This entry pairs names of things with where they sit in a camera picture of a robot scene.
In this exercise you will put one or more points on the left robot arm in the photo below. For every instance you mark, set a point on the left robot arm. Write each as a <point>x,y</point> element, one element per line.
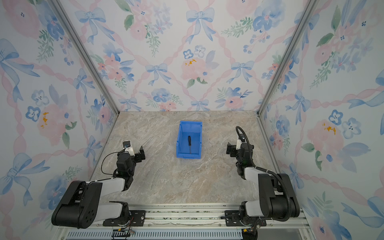
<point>80,205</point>

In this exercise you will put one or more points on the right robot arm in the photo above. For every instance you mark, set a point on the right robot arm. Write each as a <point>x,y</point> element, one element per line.
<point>277,199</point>

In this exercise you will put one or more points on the aluminium mounting rail frame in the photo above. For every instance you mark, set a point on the aluminium mounting rail frame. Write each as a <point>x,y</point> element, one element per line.
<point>188,222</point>

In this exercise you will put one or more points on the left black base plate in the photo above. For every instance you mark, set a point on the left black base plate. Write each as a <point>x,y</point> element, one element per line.
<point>134,218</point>

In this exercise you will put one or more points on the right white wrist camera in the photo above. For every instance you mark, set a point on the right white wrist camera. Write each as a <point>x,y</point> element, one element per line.
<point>240,141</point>

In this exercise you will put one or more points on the aluminium corner post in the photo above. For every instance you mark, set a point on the aluminium corner post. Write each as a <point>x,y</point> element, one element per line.
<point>291,47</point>
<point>64,19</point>

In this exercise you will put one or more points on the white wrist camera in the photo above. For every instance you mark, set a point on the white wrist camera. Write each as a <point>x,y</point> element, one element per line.
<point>240,141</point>
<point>128,149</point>

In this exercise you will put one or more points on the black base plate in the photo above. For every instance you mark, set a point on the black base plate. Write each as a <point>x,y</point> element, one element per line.
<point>134,218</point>
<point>237,219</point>

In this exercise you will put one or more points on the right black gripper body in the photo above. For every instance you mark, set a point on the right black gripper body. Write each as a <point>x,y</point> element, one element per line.
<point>238,155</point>

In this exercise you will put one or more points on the right aluminium corner post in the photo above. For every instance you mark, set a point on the right aluminium corner post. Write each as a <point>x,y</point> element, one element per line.
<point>291,47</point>

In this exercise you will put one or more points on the blue plastic bin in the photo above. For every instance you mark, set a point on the blue plastic bin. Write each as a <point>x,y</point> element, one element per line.
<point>195,130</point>

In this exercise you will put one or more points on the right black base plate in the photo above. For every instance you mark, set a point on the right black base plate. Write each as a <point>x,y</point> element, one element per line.
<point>237,219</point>

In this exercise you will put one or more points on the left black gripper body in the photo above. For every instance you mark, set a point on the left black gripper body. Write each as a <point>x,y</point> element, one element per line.
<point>132,170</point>

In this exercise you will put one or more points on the left aluminium corner post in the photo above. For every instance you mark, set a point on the left aluminium corner post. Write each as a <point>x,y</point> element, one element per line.
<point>64,19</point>

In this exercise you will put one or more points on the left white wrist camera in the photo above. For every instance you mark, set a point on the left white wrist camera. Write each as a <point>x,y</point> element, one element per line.
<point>128,149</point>

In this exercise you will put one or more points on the black handled screwdriver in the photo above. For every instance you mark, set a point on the black handled screwdriver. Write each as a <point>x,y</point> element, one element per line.
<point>190,144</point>

